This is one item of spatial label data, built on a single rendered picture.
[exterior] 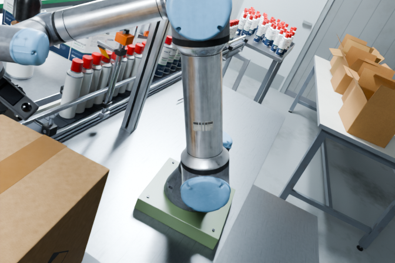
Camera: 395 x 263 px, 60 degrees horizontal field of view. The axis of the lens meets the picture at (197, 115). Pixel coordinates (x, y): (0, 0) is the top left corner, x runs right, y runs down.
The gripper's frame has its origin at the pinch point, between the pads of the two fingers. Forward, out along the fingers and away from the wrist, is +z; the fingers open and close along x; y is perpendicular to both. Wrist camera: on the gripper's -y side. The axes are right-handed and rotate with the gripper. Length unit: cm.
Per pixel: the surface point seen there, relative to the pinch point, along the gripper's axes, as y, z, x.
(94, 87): -1.5, 11.2, -26.7
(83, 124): -4.9, 17.6, -15.4
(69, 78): -0.2, 0.1, -19.1
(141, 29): 11, 24, -72
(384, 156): -131, 96, -132
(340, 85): -95, 133, -214
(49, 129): -10.2, -3.1, -1.3
